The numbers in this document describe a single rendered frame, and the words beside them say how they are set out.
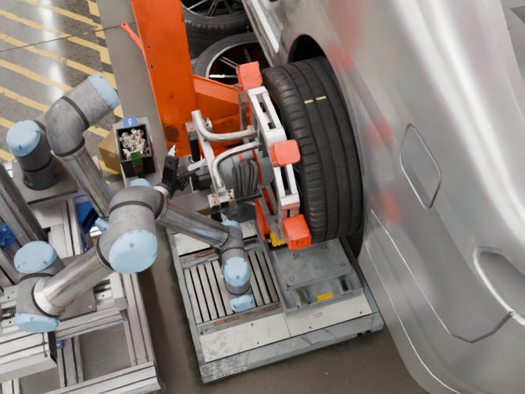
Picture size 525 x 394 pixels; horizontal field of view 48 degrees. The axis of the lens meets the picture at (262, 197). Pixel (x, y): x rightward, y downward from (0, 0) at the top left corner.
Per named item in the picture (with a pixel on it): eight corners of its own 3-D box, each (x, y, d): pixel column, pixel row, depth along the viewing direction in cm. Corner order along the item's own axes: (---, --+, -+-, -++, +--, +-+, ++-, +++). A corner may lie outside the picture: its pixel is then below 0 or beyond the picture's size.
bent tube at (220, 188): (275, 182, 192) (275, 162, 183) (218, 197, 189) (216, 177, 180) (260, 144, 202) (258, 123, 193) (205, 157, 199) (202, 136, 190)
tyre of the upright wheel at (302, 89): (394, 236, 186) (345, 33, 184) (325, 256, 183) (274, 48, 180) (337, 225, 252) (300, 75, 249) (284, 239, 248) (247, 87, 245)
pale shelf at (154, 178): (165, 188, 261) (164, 184, 259) (127, 197, 259) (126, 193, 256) (148, 119, 285) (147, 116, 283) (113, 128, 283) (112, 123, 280)
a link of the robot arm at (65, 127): (41, 126, 158) (116, 245, 190) (73, 102, 163) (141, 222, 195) (20, 116, 165) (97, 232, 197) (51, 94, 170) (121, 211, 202)
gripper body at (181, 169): (174, 173, 223) (157, 195, 217) (171, 159, 216) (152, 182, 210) (191, 180, 221) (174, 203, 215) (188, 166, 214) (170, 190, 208)
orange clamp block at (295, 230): (302, 224, 202) (311, 245, 197) (280, 230, 200) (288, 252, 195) (303, 213, 196) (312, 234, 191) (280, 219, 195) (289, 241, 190)
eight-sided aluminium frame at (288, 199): (297, 259, 221) (301, 170, 176) (280, 264, 220) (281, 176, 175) (256, 153, 251) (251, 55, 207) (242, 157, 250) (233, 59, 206)
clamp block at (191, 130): (213, 135, 215) (212, 125, 211) (189, 141, 214) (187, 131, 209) (210, 125, 218) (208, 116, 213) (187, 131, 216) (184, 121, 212)
